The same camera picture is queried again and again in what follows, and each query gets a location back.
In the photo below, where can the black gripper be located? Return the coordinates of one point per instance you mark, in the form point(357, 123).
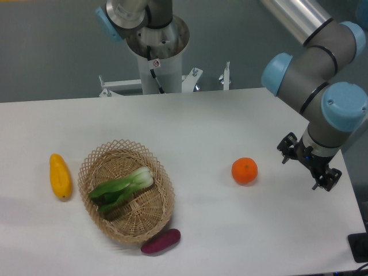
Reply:
point(326, 178)

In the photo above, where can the green bok choy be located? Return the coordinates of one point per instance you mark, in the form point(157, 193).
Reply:
point(110, 193)

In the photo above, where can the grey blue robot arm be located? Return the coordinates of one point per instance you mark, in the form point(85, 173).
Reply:
point(334, 111)

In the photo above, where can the woven wicker basket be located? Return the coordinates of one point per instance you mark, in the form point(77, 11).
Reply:
point(144, 213)

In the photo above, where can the orange mandarin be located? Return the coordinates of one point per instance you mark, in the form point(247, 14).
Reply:
point(244, 171)

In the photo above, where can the black device at table edge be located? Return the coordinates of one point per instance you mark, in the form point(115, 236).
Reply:
point(358, 246)

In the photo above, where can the purple sweet potato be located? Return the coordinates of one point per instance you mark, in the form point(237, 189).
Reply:
point(161, 242)

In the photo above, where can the yellow mango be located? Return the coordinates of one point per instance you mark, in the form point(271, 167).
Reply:
point(60, 178)

